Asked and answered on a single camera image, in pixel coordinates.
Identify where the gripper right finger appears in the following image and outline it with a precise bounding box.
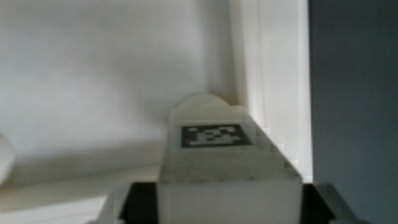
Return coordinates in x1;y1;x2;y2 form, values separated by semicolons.
301;183;369;224

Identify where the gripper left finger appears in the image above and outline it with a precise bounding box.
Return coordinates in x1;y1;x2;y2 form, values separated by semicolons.
88;182;159;224

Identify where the white table leg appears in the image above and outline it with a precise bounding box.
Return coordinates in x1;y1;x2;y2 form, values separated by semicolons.
157;93;303;224

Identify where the white square tabletop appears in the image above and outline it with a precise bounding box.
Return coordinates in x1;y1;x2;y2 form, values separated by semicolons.
0;0;314;224

